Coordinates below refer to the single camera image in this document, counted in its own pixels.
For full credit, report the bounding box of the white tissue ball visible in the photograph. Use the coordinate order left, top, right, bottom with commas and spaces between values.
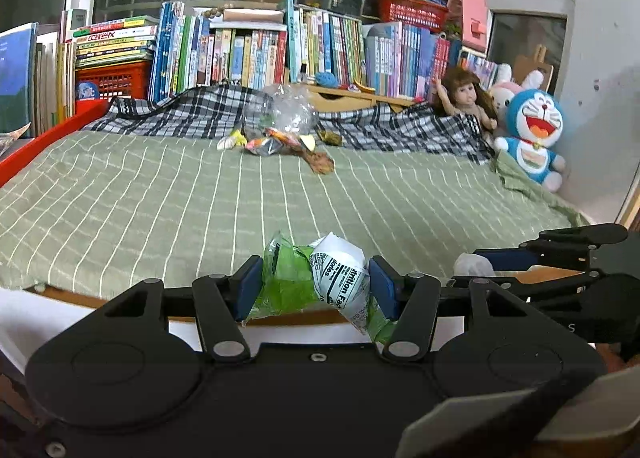
454, 253, 496, 278

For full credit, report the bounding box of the green snack wrapper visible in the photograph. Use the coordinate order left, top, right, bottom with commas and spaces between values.
248, 233, 395, 344

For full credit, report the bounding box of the red crate under books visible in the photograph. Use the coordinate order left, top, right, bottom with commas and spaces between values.
75, 60, 152, 100

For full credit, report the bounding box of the stack of flat books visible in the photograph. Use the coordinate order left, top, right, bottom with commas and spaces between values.
72, 15, 158, 69

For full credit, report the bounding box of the green checked bed sheet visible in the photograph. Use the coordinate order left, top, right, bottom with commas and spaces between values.
1, 131, 584, 299

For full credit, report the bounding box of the blue Doraemon plush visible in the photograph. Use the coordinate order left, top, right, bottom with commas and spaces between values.
494, 88, 566, 192

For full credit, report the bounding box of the pink white bunny plush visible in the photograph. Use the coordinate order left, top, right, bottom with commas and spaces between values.
488, 64, 544, 126

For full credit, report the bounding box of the brown haired doll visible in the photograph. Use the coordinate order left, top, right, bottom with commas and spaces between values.
434, 66, 498, 132

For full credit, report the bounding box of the brown crumpled wrapper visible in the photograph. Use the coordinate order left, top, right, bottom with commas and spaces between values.
302, 152, 335, 175

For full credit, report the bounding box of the yellow foil wrapper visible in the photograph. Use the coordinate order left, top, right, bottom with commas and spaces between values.
318, 130, 343, 147

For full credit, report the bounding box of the orange striped snack wrapper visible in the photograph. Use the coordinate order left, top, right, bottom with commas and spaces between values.
244, 128, 317, 157

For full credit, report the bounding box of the black white plaid blanket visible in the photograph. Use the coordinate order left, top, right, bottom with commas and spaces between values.
84, 84, 495, 164

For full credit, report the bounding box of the clear crumpled plastic bag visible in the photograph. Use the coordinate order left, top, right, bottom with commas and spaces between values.
242, 84, 319, 134

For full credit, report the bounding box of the wooden drawer organizer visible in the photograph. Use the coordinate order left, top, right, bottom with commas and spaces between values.
305, 84, 414, 114

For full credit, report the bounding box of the right upright book row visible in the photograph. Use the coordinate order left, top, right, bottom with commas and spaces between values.
281, 0, 498, 102

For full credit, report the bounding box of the upright book row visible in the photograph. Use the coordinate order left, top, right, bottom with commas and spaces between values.
32, 8, 87, 137
281, 0, 498, 102
148, 1, 288, 102

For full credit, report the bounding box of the left upright book row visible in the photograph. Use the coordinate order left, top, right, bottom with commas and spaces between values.
32, 8, 87, 137

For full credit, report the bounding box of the pink toy house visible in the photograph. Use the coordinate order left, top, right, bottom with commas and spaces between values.
447, 0, 488, 54

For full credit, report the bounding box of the blue yarn ball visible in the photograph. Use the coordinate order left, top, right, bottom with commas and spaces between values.
314, 71, 340, 88

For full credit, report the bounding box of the far left blue book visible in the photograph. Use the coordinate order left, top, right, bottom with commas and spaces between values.
0, 22, 38, 137

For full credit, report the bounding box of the middle upright book row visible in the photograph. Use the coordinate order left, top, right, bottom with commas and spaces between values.
148, 1, 288, 102

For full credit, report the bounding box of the red plastic basket on top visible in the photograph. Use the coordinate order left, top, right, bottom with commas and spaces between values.
377, 0, 448, 33

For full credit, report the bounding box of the magazine on rail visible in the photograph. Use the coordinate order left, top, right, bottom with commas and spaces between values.
0, 122, 32, 157

